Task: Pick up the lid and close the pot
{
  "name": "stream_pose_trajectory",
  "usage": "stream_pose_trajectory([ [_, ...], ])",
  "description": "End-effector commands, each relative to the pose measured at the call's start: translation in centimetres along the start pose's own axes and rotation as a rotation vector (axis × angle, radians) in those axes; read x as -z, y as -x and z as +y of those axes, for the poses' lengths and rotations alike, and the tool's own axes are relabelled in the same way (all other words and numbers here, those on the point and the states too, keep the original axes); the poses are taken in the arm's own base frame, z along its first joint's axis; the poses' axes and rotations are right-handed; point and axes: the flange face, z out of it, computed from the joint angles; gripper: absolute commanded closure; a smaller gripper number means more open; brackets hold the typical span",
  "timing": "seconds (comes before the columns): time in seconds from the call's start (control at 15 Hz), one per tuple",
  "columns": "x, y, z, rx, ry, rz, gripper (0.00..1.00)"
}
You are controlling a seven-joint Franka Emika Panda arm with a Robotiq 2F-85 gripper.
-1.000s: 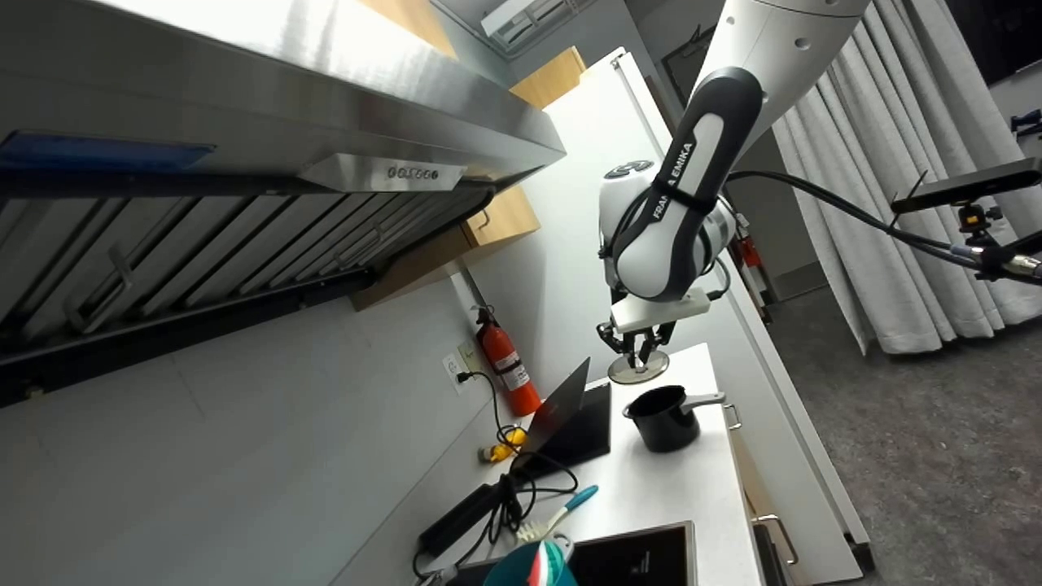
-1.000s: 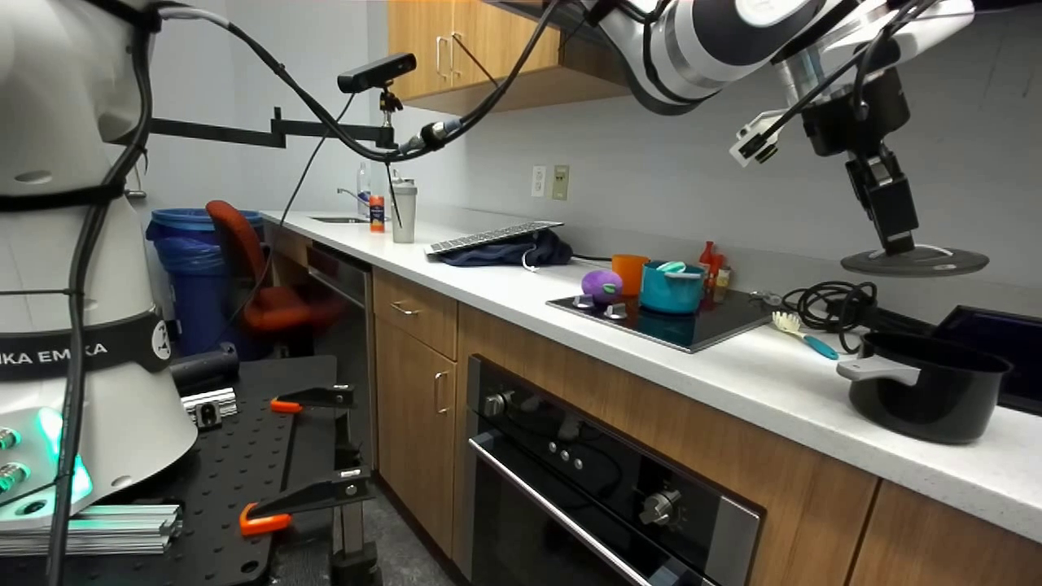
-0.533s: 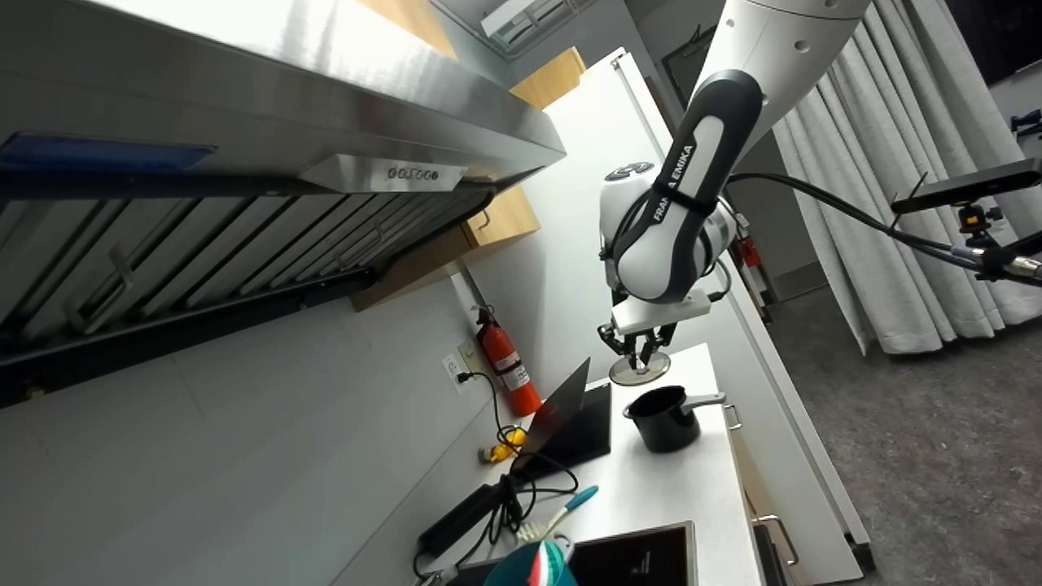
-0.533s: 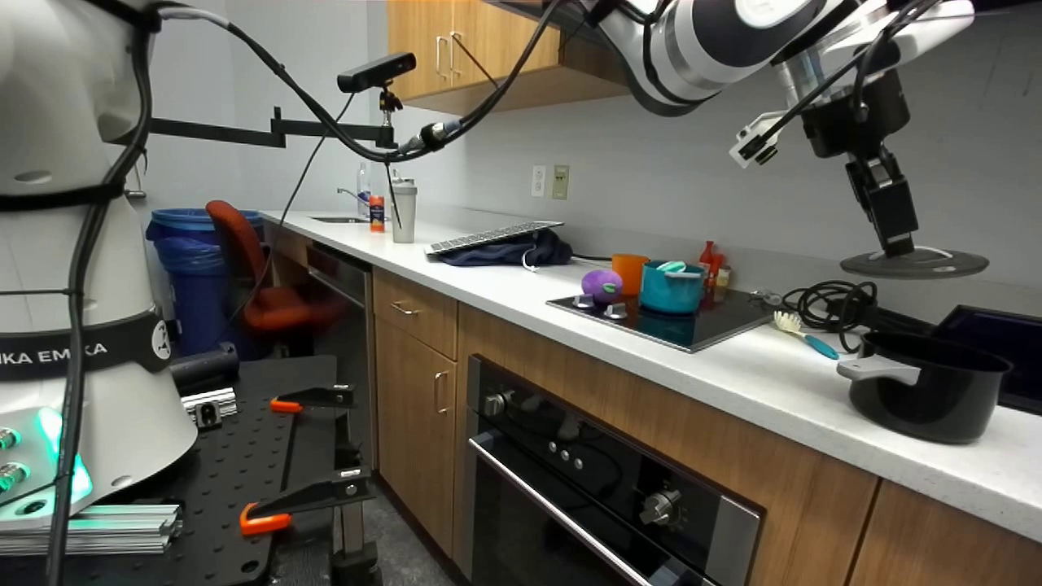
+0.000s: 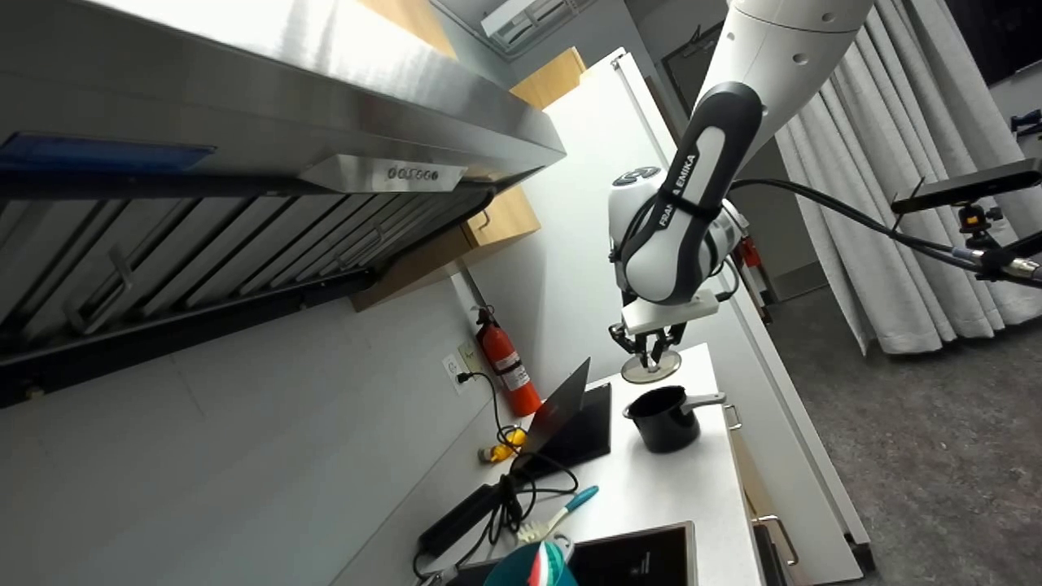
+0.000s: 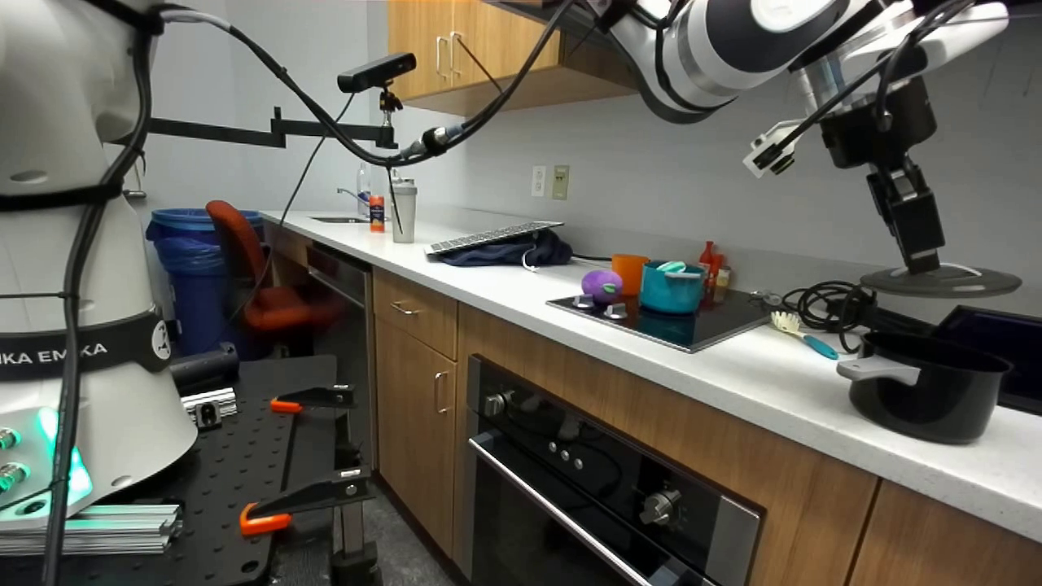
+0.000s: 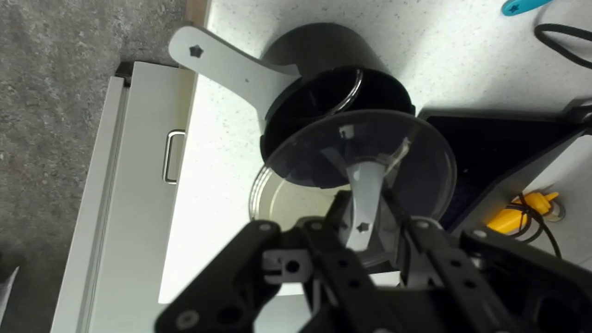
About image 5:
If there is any metal cabinet handle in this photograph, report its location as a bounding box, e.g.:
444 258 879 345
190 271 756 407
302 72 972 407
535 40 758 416
747 507 803 569

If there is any black coiled cable bundle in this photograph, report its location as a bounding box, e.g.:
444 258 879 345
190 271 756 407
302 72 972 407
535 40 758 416
412 462 580 586

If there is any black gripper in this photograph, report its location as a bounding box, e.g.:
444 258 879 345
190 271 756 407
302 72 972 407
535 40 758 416
607 319 688 373

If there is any stainless steel range hood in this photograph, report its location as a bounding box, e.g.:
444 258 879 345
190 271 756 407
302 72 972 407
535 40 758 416
0 0 570 411

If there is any black open laptop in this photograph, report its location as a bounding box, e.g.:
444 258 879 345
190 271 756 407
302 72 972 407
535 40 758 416
505 355 620 485

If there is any dish brush with teal handle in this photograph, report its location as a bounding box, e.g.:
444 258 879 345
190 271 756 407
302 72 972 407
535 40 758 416
514 481 603 548

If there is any grey round pot lid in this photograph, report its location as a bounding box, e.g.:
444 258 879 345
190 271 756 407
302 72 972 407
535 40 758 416
620 348 688 387

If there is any red fire extinguisher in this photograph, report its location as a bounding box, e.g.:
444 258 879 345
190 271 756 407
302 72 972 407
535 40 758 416
471 306 548 424

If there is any wooden upper cabinet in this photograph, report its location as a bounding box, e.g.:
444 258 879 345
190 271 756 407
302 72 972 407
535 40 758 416
352 0 588 312

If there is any black pot with grey handle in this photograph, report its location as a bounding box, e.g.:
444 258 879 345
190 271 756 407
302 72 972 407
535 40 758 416
625 382 731 454

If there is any yellow plug adapter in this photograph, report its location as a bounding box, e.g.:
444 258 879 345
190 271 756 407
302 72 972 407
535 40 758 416
492 425 535 464

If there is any black bar camera on tripod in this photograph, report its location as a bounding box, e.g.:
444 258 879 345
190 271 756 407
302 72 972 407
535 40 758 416
886 155 1042 290

